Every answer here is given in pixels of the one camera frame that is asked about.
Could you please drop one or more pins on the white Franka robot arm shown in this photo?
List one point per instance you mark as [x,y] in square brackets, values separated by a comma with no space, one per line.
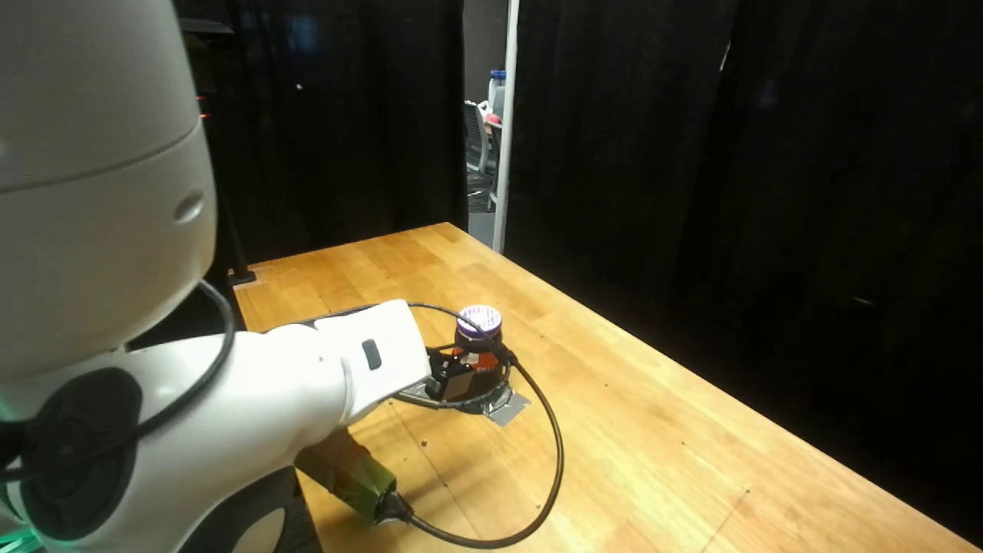
[103,203]

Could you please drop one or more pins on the white vertical pole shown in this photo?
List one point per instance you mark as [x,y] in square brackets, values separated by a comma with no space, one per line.
[504,125]

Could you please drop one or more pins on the green mounted wrist camera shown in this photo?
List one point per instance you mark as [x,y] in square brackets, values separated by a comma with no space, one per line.
[346,479]

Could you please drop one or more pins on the office chair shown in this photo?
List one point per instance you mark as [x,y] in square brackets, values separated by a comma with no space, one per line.
[481,156]

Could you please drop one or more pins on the red and black object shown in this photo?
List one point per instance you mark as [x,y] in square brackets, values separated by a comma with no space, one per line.
[476,355]

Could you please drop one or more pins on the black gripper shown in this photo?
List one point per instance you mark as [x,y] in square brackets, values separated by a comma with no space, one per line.
[450,374]

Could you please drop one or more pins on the black curtain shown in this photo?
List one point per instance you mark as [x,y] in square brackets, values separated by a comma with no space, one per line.
[770,156]

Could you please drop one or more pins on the grey base plate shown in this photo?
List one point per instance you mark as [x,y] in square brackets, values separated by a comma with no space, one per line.
[504,409]

